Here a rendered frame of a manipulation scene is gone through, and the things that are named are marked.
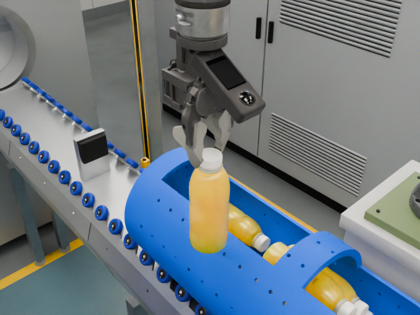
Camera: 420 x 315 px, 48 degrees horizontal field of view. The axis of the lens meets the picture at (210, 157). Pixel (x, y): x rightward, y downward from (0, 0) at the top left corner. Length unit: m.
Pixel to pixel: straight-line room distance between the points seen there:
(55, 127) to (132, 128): 1.79
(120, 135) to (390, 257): 2.74
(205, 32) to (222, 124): 0.16
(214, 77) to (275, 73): 2.13
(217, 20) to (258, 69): 2.22
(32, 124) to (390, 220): 1.37
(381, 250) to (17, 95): 1.63
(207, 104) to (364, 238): 0.56
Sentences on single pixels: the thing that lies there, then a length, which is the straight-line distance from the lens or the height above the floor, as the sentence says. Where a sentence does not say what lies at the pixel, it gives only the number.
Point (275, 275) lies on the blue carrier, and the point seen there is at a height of 1.21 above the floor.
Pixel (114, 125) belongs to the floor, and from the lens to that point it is 3.71.
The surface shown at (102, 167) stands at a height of 0.95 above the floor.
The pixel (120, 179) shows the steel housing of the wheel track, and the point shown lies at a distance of 1.57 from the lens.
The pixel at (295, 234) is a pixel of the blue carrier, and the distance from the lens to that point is 1.13.
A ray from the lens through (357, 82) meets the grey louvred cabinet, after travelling 2.46.
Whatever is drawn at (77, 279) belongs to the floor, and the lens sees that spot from 2.56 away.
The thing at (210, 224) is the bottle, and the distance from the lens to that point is 0.81.
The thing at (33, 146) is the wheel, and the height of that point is 0.97.
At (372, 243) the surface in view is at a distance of 1.11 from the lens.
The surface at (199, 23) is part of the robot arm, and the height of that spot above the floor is 1.66.
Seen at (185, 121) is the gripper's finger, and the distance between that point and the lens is 0.69.
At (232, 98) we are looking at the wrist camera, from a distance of 0.64.
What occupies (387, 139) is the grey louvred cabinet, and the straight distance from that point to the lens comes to 2.48.
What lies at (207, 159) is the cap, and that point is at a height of 1.44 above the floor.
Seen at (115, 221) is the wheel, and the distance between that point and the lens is 1.34.
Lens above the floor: 1.87
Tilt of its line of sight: 35 degrees down
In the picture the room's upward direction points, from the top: straight up
